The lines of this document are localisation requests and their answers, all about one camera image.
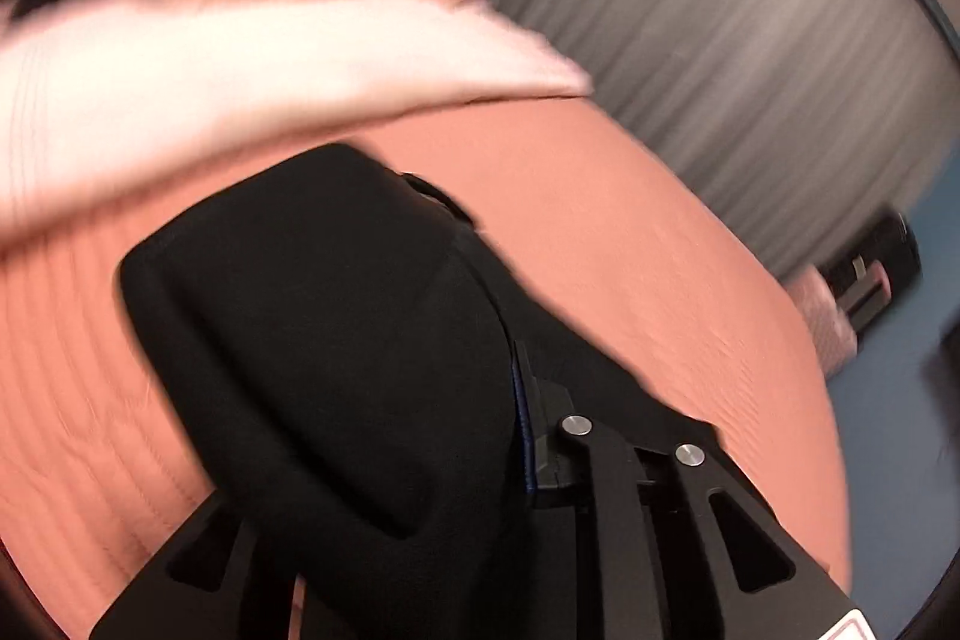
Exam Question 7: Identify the black pants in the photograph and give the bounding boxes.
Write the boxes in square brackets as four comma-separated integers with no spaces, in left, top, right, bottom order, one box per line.
[119,145,679,638]

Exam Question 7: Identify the pink hard suitcase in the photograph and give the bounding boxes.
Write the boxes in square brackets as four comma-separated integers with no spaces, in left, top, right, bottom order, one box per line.
[784,266,857,378]

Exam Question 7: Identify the black hard suitcase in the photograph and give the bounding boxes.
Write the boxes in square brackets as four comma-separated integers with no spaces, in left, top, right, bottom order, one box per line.
[818,206,923,342]

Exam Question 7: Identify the grey pleated curtain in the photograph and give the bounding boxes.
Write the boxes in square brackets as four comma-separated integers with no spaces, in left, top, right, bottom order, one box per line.
[493,0,958,276]

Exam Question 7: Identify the light pink folded blanket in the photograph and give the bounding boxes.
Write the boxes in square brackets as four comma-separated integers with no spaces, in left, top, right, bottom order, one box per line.
[2,0,590,245]

